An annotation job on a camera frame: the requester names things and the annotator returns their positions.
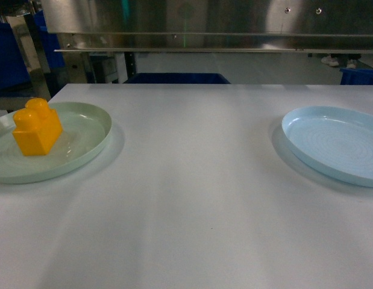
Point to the yellow two-stud toy block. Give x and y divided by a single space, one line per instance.
37 128

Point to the blue bins at left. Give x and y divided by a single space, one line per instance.
12 67

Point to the blue bin behind table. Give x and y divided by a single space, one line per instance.
177 78

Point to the pale green plastic plate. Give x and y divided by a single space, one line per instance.
86 132

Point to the pale blue plastic plate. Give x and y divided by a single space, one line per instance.
334 141

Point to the white sneakers of person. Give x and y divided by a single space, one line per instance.
335 62

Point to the blue bin far right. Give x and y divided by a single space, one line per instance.
356 76

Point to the stainless steel shelf panel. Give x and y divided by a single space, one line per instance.
212 26

